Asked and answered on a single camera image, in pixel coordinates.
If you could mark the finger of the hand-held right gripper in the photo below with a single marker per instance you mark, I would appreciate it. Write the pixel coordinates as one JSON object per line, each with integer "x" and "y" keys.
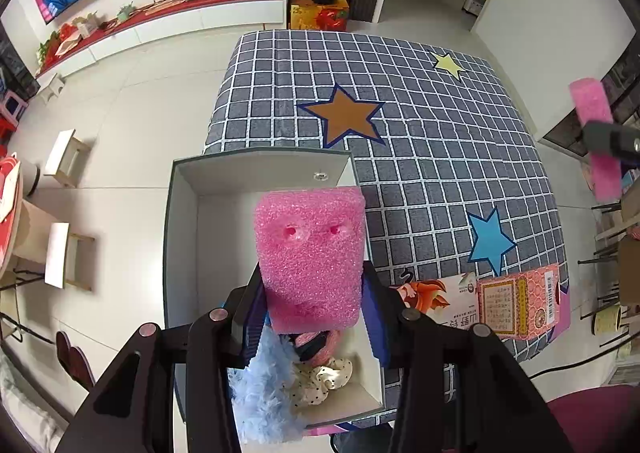
{"x": 607, "y": 138}

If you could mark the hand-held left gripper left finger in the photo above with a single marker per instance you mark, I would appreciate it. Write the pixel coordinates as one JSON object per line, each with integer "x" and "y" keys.
{"x": 254, "y": 333}

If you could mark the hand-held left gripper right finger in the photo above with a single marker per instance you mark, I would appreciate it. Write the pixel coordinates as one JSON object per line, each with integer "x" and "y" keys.
{"x": 376, "y": 333}

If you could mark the pink foam block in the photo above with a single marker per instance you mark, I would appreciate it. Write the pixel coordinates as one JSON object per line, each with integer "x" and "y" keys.
{"x": 592, "y": 100}
{"x": 310, "y": 253}

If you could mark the pink striped knit headband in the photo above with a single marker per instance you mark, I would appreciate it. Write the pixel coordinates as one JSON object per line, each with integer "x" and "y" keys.
{"x": 325, "y": 345}

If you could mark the light blue fluffy cloth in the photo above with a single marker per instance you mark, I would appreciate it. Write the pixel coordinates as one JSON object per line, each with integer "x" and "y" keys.
{"x": 265, "y": 393}

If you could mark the cream polka dot scrunchie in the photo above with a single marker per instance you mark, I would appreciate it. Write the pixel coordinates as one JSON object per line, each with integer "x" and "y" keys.
{"x": 320, "y": 380}

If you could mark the grey cardboard box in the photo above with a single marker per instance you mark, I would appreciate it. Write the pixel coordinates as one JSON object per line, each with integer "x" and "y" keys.
{"x": 220, "y": 233}

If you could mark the floral tissue pack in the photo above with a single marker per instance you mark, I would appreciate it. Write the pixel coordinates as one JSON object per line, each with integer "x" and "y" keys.
{"x": 445, "y": 298}

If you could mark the pink patterned carton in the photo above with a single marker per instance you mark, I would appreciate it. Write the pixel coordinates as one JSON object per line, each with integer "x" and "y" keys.
{"x": 535, "y": 303}

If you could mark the dark red chair back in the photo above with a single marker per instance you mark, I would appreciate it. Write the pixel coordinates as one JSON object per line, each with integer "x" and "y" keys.
{"x": 75, "y": 363}

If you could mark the checked blanket with stars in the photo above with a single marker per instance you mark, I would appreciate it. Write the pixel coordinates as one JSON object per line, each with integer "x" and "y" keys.
{"x": 425, "y": 133}

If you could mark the white wooden stool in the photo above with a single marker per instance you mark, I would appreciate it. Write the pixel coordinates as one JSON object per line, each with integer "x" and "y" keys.
{"x": 57, "y": 253}
{"x": 62, "y": 153}

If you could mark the maroon seat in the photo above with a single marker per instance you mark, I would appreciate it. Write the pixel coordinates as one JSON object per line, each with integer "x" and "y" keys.
{"x": 600, "y": 418}

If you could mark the white round bin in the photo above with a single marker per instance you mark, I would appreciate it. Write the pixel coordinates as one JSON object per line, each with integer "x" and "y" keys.
{"x": 31, "y": 178}

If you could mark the round red table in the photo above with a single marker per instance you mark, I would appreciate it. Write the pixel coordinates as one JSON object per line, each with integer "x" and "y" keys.
{"x": 9, "y": 203}

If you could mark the yellow red gift carton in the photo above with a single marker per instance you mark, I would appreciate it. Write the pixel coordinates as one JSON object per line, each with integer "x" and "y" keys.
{"x": 320, "y": 15}

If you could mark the small white stool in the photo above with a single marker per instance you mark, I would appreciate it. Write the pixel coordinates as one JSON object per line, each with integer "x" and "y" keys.
{"x": 50, "y": 85}

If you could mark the red topped television cabinet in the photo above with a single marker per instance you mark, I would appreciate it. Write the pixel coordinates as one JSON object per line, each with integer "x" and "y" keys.
{"x": 200, "y": 0}

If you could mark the small potted plant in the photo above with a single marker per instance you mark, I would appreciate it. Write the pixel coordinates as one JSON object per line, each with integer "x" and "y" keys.
{"x": 126, "y": 12}

